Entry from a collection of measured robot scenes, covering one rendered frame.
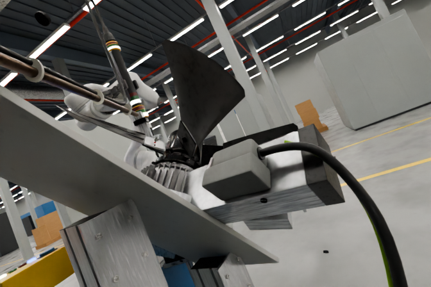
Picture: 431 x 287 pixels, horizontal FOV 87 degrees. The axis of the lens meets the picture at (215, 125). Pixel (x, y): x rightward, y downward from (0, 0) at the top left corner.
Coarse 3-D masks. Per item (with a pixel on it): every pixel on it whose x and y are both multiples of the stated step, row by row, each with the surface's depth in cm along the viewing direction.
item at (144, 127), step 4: (140, 112) 71; (132, 116) 71; (140, 116) 71; (136, 120) 71; (140, 120) 71; (144, 120) 71; (136, 124) 71; (140, 124) 72; (144, 124) 72; (140, 128) 72; (144, 128) 72; (148, 128) 72; (144, 132) 72; (148, 132) 72; (152, 136) 73; (156, 136) 74; (160, 136) 75
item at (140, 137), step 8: (72, 112) 53; (80, 120) 71; (88, 120) 54; (96, 120) 60; (104, 128) 56; (112, 128) 59; (120, 128) 63; (128, 136) 60; (136, 136) 62; (144, 136) 67
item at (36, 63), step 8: (88, 8) 70; (96, 8) 78; (96, 24) 69; (104, 24) 78; (104, 40) 69; (0, 48) 25; (104, 48) 69; (16, 56) 27; (32, 64) 29; (40, 64) 30; (112, 64) 68; (40, 72) 29; (48, 72) 32; (56, 72) 34; (32, 80) 29; (40, 80) 30; (64, 80) 36; (72, 80) 38; (120, 80) 68; (88, 88) 43; (120, 88) 67; (104, 96) 49; (120, 104) 59; (128, 104) 63
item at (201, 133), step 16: (176, 48) 49; (192, 48) 47; (176, 64) 52; (192, 64) 49; (208, 64) 46; (176, 80) 56; (192, 80) 52; (208, 80) 48; (224, 80) 45; (176, 96) 60; (192, 96) 54; (208, 96) 50; (224, 96) 47; (240, 96) 44; (192, 112) 57; (208, 112) 52; (224, 112) 48; (192, 128) 59; (208, 128) 53
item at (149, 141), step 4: (148, 136) 70; (148, 140) 67; (152, 140) 68; (144, 144) 62; (148, 144) 63; (152, 144) 64; (156, 144) 66; (160, 144) 68; (164, 144) 69; (156, 148) 63; (160, 148) 64; (164, 148) 65
